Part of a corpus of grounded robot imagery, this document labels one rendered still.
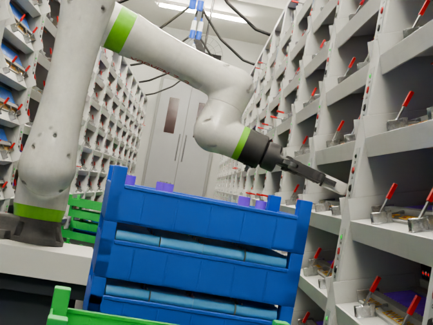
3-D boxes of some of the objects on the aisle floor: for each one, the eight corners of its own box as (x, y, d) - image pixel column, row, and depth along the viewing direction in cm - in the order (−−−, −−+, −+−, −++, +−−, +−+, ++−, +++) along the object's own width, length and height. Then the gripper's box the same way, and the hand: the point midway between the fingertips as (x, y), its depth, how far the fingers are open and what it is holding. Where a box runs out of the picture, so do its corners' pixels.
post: (308, 454, 170) (441, -292, 176) (301, 440, 179) (428, -268, 185) (394, 469, 170) (524, -275, 176) (383, 454, 180) (507, -252, 186)
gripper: (255, 167, 205) (334, 202, 205) (260, 166, 189) (346, 204, 189) (266, 142, 205) (345, 177, 205) (272, 138, 189) (358, 177, 189)
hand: (334, 184), depth 197 cm, fingers open, 3 cm apart
